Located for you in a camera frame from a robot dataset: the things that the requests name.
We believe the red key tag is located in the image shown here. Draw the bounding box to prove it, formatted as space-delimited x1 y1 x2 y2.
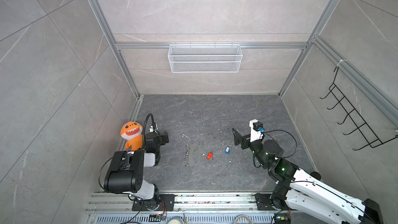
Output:
206 152 214 160

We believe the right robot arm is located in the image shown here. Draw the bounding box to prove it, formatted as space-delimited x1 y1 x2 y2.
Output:
232 121 383 224

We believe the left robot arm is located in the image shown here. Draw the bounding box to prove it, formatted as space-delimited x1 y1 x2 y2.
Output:
98 131 169 205

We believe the orange shark plush toy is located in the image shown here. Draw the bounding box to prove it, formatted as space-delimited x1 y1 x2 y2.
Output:
120 121 143 151

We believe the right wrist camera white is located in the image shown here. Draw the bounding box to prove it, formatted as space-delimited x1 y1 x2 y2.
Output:
249 119 264 143

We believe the right camera black cable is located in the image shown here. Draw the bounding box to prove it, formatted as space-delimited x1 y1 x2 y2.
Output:
263 130 298 159

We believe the black corrugated cable conduit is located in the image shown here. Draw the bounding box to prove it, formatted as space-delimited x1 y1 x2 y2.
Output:
142 113 156 145

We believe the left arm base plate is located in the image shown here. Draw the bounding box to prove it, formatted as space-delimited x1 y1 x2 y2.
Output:
132 194 176 212

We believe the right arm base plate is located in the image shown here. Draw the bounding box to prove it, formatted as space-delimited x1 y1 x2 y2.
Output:
254 193 280 211

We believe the white wire mesh basket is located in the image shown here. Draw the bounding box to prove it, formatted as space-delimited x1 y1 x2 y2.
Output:
167 44 243 73

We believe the aluminium rail frame front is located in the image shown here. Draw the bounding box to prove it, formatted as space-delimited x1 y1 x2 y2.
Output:
84 191 278 224

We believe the black wire hook rack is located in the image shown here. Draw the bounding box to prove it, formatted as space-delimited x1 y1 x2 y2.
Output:
320 66 398 151

